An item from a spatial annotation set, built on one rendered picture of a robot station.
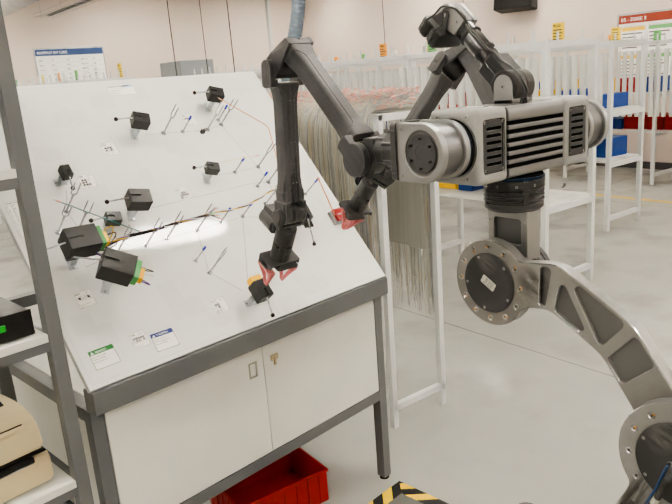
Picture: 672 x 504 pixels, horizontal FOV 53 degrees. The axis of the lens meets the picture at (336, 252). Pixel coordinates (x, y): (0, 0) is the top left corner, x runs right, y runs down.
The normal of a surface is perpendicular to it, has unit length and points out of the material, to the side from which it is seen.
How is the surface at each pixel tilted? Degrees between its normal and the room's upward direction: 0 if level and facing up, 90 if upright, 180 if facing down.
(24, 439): 72
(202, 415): 90
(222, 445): 90
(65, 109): 50
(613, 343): 90
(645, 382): 90
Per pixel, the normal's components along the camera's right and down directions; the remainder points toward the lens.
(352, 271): 0.50, -0.52
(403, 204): -0.78, 0.21
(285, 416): 0.72, 0.13
